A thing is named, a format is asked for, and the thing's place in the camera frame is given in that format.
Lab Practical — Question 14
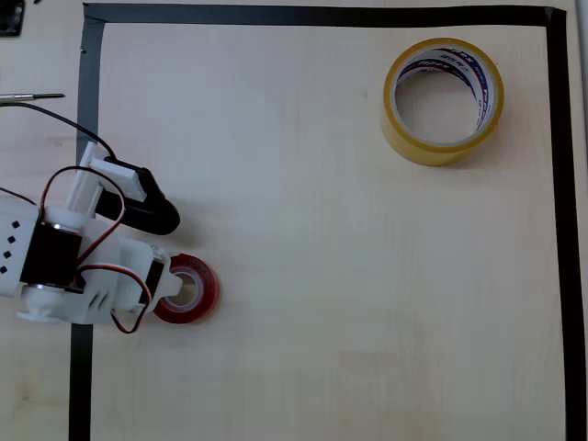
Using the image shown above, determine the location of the black camera cable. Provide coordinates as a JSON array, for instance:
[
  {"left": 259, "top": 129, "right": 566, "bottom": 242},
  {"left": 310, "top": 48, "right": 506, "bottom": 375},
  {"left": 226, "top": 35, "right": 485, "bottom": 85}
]
[{"left": 0, "top": 101, "right": 119, "bottom": 162}]

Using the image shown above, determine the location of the small red tape roll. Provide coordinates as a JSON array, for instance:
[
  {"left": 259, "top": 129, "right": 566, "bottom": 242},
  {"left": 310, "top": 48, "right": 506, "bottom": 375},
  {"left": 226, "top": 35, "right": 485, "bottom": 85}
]
[{"left": 151, "top": 252, "right": 221, "bottom": 325}]

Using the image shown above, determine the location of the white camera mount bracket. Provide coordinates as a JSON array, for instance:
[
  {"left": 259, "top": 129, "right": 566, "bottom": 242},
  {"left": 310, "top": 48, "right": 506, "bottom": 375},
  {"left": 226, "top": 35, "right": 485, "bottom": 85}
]
[{"left": 63, "top": 141, "right": 149, "bottom": 221}]

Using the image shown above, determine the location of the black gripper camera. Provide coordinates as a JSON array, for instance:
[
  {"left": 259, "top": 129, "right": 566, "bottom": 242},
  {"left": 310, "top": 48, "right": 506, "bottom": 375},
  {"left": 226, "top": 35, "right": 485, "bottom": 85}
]
[{"left": 98, "top": 158, "right": 181, "bottom": 236}]

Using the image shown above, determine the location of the black tape strip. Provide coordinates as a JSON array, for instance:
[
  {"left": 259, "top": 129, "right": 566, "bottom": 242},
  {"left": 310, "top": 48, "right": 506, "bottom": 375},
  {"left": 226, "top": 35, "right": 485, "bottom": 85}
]
[
  {"left": 545, "top": 8, "right": 588, "bottom": 441},
  {"left": 67, "top": 17, "right": 107, "bottom": 441},
  {"left": 82, "top": 3, "right": 567, "bottom": 28}
]

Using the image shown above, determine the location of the thin metal tool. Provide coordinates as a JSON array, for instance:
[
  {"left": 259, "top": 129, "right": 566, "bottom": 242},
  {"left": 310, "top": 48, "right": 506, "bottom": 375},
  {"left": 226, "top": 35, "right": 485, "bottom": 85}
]
[{"left": 0, "top": 93, "right": 65, "bottom": 103}]

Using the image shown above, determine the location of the red and black servo wire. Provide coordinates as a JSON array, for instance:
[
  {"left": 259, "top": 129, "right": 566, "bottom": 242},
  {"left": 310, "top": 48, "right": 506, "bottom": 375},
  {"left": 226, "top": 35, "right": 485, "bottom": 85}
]
[{"left": 40, "top": 165, "right": 153, "bottom": 334}]

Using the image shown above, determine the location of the large yellow tape roll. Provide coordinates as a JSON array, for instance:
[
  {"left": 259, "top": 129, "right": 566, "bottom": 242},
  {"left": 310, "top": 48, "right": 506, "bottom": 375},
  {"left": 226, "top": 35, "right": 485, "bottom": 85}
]
[{"left": 379, "top": 37, "right": 505, "bottom": 167}]

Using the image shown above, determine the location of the black plastic object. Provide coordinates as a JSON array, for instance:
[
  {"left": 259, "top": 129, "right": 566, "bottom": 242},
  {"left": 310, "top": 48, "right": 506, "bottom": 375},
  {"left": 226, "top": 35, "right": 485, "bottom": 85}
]
[{"left": 0, "top": 0, "right": 25, "bottom": 37}]

